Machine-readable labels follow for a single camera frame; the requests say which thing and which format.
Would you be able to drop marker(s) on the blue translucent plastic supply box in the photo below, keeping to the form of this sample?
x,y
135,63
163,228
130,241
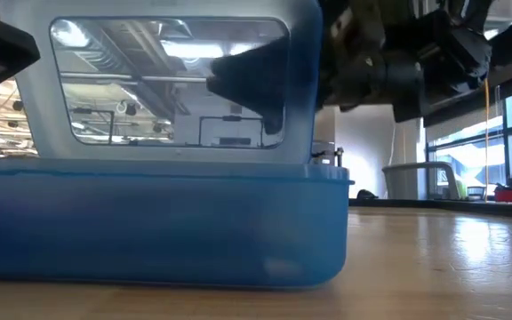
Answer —
x,y
149,222

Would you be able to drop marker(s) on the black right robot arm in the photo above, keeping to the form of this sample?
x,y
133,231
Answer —
x,y
451,53

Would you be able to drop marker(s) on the window with dark frames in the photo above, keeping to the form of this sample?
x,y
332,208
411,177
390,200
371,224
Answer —
x,y
460,155

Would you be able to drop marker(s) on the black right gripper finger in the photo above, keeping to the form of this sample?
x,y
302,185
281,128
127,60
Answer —
x,y
256,75

